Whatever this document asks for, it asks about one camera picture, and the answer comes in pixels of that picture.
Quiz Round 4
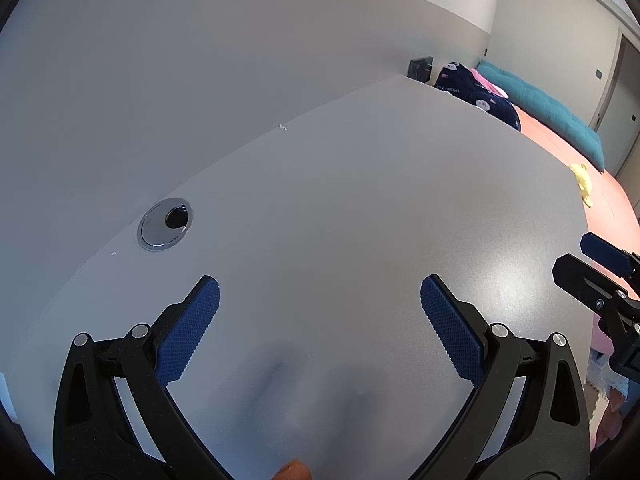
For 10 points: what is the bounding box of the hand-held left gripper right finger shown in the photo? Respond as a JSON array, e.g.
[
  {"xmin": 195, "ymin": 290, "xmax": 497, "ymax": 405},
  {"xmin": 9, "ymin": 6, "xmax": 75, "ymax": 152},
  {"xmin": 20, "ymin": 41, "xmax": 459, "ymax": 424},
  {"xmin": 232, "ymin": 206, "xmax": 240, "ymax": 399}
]
[{"xmin": 406, "ymin": 274, "xmax": 591, "ymax": 480}]

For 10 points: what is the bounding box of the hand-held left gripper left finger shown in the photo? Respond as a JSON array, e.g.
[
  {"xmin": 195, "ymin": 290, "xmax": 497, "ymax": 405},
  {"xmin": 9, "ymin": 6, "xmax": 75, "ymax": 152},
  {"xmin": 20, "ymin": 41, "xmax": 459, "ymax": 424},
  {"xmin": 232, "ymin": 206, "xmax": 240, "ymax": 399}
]
[{"xmin": 52, "ymin": 275, "xmax": 231, "ymax": 480}]

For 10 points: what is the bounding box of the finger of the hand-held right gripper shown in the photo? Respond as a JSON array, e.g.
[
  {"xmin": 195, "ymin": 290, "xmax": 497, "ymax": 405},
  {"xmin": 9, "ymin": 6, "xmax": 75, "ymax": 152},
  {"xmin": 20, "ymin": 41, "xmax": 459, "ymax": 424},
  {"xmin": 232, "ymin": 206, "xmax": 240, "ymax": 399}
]
[
  {"xmin": 580, "ymin": 232, "xmax": 640, "ymax": 277},
  {"xmin": 552, "ymin": 254, "xmax": 632, "ymax": 313}
]

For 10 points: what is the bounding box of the pink bed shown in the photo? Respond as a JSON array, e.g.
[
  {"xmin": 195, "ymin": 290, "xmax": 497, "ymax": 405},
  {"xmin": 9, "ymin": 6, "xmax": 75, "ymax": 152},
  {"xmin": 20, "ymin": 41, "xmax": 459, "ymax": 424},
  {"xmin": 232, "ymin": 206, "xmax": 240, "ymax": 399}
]
[{"xmin": 515, "ymin": 107, "xmax": 640, "ymax": 281}]

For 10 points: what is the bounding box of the yellow plush toy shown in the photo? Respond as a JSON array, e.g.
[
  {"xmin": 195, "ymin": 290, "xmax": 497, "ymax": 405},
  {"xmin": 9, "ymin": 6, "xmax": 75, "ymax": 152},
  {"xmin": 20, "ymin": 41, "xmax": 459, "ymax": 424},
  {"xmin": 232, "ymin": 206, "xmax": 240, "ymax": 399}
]
[{"xmin": 569, "ymin": 162, "xmax": 596, "ymax": 208}]

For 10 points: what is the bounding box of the grey door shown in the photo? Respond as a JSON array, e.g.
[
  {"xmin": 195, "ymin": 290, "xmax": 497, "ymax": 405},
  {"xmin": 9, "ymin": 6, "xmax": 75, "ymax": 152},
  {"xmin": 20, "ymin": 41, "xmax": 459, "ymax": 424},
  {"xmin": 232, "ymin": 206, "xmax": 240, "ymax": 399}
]
[{"xmin": 590, "ymin": 30, "xmax": 640, "ymax": 181}]

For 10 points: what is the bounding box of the teal pillow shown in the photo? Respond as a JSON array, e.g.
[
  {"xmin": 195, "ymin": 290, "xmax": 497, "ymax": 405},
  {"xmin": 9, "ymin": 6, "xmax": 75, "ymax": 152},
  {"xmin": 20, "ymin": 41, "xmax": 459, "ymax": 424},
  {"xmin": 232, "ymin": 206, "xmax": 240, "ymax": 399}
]
[{"xmin": 475, "ymin": 59, "xmax": 606, "ymax": 171}]

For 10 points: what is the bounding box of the orange round object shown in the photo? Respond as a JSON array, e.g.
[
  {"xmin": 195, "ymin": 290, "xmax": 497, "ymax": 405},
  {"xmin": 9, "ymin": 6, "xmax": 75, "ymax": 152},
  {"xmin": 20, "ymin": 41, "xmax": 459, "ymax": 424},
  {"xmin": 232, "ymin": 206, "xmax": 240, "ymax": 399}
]
[{"xmin": 275, "ymin": 461, "xmax": 313, "ymax": 480}]

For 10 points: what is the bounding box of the pink cloth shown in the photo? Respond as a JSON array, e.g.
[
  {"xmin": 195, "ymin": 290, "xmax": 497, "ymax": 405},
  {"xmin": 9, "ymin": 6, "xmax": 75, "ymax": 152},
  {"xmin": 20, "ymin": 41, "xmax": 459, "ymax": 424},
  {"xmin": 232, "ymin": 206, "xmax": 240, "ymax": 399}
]
[{"xmin": 472, "ymin": 70, "xmax": 509, "ymax": 99}]

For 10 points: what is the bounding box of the small black box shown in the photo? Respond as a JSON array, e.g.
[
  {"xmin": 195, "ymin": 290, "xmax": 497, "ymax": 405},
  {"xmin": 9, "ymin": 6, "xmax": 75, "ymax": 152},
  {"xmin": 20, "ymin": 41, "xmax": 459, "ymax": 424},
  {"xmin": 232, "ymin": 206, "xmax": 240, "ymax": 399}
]
[{"xmin": 408, "ymin": 56, "xmax": 433, "ymax": 82}]

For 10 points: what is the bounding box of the silver desk cable grommet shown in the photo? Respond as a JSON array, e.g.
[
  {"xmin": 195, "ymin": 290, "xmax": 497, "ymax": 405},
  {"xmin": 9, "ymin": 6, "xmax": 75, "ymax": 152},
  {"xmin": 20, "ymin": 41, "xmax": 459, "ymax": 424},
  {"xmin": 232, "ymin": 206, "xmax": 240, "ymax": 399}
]
[{"xmin": 137, "ymin": 198, "xmax": 193, "ymax": 252}]

